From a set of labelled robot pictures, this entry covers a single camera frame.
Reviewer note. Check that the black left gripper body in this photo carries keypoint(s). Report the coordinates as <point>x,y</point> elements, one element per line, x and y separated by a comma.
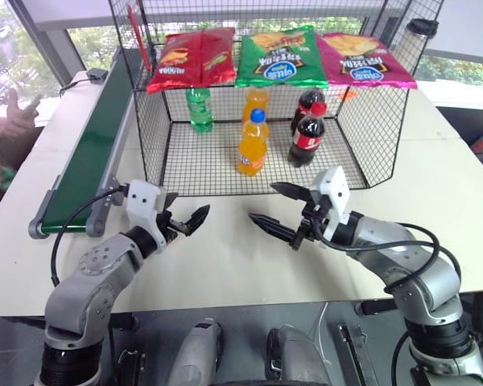
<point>170,227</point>

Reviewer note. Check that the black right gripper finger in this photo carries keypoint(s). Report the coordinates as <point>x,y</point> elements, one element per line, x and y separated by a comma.
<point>275,227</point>
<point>294,191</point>

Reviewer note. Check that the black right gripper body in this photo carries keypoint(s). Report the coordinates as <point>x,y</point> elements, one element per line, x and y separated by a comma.
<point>312,221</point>

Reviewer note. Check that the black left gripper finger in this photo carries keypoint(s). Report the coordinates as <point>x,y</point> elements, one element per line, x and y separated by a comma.
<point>169,201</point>
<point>195,221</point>

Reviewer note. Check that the green object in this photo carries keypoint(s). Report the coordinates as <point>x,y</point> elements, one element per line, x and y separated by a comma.
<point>7,177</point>

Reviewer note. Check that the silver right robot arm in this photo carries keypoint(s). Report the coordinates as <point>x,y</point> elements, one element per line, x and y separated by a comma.
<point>406,257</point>

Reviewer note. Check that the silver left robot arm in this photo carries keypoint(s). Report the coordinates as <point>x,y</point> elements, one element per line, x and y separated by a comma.
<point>88,281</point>

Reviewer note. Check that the green conveyor belt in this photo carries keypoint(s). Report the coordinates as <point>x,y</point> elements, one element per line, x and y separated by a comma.
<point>92,132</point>

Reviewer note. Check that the gray power adapter box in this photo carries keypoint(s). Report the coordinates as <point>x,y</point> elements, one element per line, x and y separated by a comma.
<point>97,75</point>

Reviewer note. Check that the cola bottle red cap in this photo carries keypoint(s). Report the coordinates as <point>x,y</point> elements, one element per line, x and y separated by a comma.
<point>306,140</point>

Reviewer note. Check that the orange soda bottle blue cap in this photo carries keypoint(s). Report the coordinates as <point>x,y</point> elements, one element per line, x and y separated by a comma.
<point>253,149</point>

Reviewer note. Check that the green soda bottle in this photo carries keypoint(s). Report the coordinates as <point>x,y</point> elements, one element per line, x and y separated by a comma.
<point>200,112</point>

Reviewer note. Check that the black table clamp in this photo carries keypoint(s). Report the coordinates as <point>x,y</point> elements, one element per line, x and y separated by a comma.
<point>376,307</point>

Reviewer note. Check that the small orange tag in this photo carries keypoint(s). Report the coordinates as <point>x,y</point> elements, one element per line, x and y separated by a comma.
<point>348,95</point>

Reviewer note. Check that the grey rounded housing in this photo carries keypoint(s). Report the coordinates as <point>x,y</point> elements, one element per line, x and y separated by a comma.
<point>295,358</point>
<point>199,354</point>

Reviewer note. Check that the green chips bag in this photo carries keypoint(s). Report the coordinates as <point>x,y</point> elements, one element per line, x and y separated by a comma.
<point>281,56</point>

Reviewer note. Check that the black metal bar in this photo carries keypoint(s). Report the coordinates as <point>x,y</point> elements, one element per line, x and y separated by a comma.
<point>354,354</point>

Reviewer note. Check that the red chips bag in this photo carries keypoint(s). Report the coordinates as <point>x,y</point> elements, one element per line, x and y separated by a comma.
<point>193,60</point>

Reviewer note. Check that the magenta chips bag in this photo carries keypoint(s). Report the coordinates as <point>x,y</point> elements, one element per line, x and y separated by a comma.
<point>366,60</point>

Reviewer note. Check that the red flat sign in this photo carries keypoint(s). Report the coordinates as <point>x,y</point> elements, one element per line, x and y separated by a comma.
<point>139,36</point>

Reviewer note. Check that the bystander dark clothing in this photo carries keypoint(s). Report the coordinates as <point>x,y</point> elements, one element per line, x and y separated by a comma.
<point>4,150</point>

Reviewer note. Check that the silver tumbler black lid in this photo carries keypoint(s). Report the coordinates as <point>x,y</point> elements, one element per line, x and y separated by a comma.
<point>414,44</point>

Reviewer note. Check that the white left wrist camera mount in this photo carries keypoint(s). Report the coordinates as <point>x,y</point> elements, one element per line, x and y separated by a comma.
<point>141,205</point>

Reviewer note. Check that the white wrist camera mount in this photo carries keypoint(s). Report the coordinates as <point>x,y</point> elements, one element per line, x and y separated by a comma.
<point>336,189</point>
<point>141,205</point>

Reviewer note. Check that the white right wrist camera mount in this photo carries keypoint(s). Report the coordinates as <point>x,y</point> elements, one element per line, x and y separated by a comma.
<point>336,189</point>

